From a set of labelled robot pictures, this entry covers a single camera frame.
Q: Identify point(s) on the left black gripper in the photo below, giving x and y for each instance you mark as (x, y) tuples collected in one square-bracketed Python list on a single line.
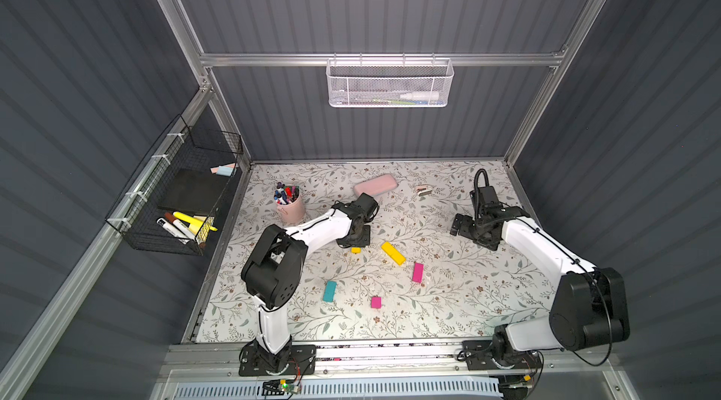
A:
[(356, 236)]

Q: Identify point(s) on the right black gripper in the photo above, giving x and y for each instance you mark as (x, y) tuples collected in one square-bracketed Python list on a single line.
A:
[(467, 225)]

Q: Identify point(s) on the magenta rectangular block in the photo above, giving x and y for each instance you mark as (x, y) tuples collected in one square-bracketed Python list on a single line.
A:
[(417, 273)]

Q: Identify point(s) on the teal rectangular block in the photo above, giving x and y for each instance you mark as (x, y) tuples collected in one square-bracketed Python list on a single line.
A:
[(329, 292)]

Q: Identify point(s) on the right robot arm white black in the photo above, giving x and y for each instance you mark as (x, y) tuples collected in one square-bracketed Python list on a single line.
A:
[(590, 305)]

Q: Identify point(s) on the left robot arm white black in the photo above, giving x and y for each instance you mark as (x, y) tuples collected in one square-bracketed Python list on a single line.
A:
[(273, 271)]

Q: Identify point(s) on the pink pencil case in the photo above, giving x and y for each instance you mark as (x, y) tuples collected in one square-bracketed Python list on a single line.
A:
[(376, 186)]

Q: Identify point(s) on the small wooden stamp block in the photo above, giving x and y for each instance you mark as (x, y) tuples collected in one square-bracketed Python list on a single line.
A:
[(424, 190)]

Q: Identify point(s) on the pink pen cup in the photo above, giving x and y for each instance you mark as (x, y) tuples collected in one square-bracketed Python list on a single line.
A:
[(292, 213)]

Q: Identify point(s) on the pens in pink cup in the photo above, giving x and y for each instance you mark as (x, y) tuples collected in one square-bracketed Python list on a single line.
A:
[(286, 194)]

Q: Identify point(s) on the black notebook in basket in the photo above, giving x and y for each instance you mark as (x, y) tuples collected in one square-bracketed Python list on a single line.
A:
[(193, 192)]

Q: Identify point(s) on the yellow highlighter in basket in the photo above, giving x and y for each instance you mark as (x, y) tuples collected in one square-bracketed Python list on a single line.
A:
[(196, 223)]

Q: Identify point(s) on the white marker in black basket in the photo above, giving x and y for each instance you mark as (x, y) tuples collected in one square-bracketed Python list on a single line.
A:
[(173, 230)]

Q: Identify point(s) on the small green circuit board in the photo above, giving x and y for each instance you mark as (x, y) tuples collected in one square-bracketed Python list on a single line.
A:
[(279, 387)]

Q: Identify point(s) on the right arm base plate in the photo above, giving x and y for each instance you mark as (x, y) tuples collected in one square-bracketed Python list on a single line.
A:
[(487, 354)]

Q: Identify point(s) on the white wire mesh basket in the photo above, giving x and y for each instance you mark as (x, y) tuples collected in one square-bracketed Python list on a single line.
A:
[(378, 82)]

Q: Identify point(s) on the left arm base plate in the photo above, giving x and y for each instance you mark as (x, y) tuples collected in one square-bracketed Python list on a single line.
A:
[(255, 361)]

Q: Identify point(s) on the black wire mesh basket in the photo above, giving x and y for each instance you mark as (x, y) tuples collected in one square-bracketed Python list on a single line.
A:
[(200, 147)]

